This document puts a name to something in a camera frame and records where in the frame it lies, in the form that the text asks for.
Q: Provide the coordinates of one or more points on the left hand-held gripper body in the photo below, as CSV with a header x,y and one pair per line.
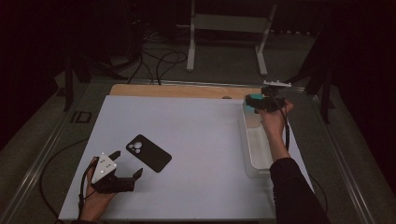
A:
x,y
104,168

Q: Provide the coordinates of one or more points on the white plastic tray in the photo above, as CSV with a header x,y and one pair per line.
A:
x,y
258,149

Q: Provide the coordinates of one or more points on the wooden table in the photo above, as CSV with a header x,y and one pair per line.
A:
x,y
186,92

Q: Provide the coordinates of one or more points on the black floor bracket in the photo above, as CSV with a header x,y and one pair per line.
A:
x,y
81,117

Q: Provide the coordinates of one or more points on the black stand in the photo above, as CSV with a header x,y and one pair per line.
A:
x,y
68,87
325,96

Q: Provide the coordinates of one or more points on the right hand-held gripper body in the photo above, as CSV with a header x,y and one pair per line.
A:
x,y
271,104

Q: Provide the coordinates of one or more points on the black phone case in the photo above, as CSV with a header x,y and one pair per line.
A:
x,y
151,155

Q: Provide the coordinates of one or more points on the person's left hand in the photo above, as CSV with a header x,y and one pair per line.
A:
x,y
95,205

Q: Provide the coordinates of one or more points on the white metal stand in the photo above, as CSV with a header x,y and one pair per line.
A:
x,y
230,23

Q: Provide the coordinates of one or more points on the person's right hand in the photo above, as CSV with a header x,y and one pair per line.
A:
x,y
274,124

